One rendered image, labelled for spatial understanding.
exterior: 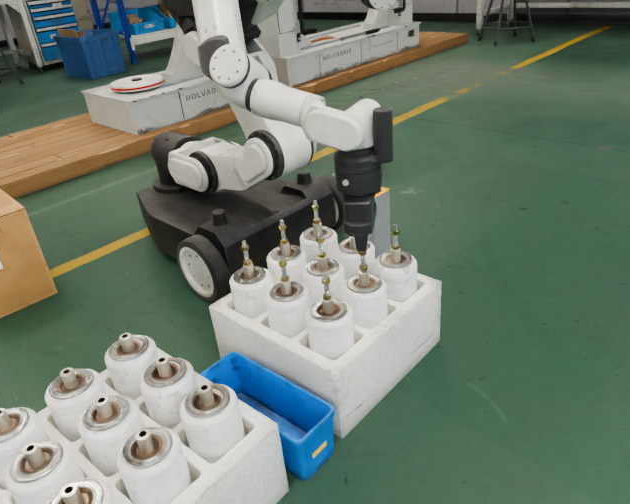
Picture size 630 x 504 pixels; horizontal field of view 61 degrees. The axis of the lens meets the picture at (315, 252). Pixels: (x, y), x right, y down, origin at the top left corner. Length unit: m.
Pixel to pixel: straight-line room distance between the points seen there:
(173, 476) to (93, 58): 4.89
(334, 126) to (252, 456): 0.58
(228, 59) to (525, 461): 0.94
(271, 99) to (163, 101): 2.17
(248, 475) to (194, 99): 2.59
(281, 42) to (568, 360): 2.89
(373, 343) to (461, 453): 0.27
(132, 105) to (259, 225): 1.63
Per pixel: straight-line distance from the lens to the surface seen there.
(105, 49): 5.60
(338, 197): 1.81
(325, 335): 1.07
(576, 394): 1.33
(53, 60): 6.52
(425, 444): 1.17
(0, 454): 1.04
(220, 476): 0.93
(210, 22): 1.14
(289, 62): 3.74
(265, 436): 0.97
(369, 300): 1.13
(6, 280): 1.85
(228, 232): 1.56
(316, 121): 0.98
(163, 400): 1.00
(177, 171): 1.86
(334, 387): 1.08
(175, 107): 3.23
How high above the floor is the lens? 0.89
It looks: 30 degrees down
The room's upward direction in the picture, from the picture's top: 6 degrees counter-clockwise
